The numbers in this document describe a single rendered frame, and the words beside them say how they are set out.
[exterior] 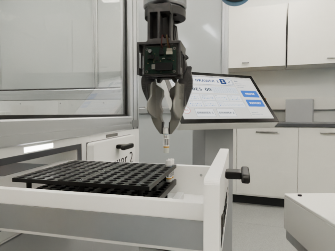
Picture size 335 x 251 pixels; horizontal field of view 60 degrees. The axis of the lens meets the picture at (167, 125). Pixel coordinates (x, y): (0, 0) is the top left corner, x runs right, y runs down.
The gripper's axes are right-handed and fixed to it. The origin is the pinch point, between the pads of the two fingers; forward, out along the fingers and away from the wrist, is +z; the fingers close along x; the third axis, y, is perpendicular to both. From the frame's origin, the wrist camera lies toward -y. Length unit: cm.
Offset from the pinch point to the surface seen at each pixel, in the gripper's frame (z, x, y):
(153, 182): 7.5, 0.5, 11.6
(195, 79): -18, -4, -84
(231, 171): 6.4, 11.5, 7.1
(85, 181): 7.8, -9.7, 12.6
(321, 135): 20, 105, -262
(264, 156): 45, 52, -270
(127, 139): 6.1, -19.6, -34.8
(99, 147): 6.4, -20.4, -15.9
